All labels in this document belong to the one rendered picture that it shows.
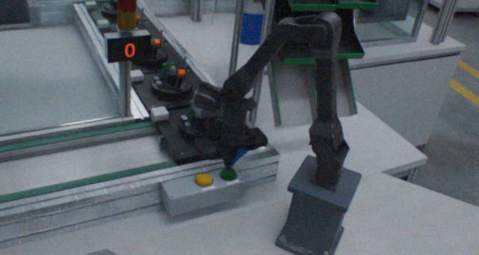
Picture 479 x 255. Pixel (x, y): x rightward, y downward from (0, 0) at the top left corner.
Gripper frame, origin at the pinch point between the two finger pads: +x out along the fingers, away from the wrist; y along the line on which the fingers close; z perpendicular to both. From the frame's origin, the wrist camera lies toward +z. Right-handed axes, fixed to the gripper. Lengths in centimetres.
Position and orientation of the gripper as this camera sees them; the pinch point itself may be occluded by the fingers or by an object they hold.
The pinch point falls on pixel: (228, 158)
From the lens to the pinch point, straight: 121.4
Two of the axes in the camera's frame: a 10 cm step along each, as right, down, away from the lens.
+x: -1.3, 8.4, 5.3
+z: -4.6, -5.2, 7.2
